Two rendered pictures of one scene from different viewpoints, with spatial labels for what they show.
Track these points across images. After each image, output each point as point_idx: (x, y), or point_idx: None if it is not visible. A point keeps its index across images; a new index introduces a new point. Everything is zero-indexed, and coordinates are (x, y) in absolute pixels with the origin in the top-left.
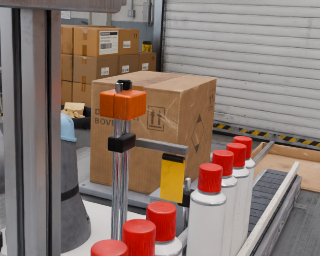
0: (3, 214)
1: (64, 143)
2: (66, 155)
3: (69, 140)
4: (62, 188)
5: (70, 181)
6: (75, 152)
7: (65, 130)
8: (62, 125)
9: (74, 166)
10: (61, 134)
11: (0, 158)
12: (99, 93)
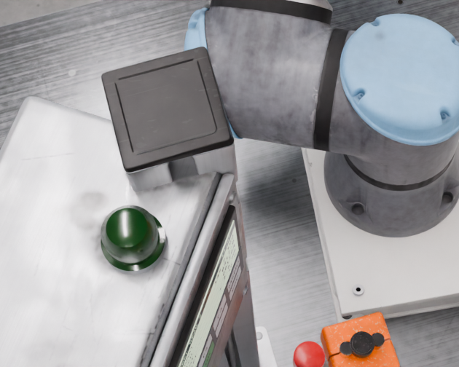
0: (417, 9)
1: (415, 146)
2: (415, 156)
3: (428, 145)
4: (398, 181)
5: (417, 177)
6: (446, 145)
7: (424, 135)
8: (417, 129)
9: (434, 162)
10: (411, 139)
11: (299, 129)
12: None
